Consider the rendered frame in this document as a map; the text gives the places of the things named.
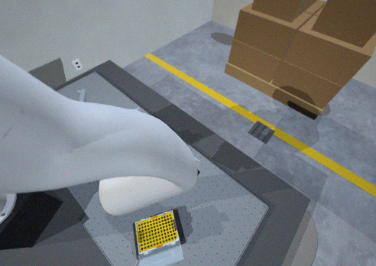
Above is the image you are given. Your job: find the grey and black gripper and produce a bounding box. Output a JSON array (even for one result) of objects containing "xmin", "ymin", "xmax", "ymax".
[{"xmin": 195, "ymin": 158, "xmax": 201, "ymax": 167}]

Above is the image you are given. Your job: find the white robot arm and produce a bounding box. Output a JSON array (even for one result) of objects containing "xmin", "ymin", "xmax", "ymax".
[{"xmin": 0, "ymin": 55, "xmax": 198, "ymax": 224}]

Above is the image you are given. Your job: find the yellow pipette tip rack plate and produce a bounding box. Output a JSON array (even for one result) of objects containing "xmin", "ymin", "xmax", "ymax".
[{"xmin": 136, "ymin": 212, "xmax": 177, "ymax": 251}]

